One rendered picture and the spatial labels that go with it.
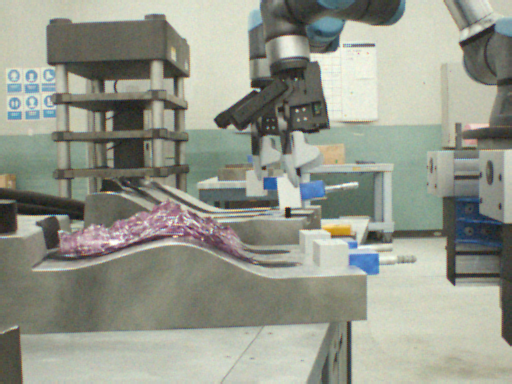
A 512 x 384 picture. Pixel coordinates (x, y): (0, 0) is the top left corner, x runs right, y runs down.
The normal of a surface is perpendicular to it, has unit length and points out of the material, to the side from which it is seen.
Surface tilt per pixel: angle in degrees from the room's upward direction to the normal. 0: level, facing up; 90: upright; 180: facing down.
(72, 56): 90
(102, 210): 90
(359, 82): 90
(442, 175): 90
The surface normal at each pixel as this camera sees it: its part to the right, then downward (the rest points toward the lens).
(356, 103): -0.04, 0.05
